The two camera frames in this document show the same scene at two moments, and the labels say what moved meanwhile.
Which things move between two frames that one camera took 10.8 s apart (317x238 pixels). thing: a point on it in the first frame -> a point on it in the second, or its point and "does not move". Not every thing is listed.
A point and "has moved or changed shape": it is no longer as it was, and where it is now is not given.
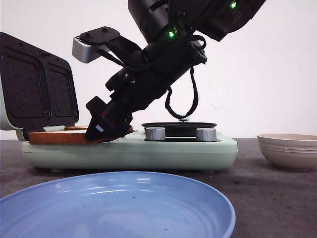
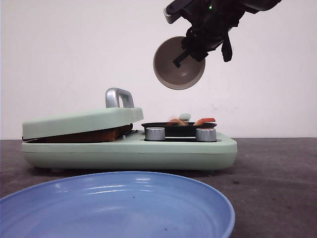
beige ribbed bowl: [294, 152] has moved or changed shape
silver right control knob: [206, 134] does not move
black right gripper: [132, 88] -> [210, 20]
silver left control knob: [155, 133] does not move
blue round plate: [117, 205] does not move
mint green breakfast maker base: [178, 152] does not move
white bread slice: [60, 137] does not move
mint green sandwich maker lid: [38, 88] has moved or changed shape
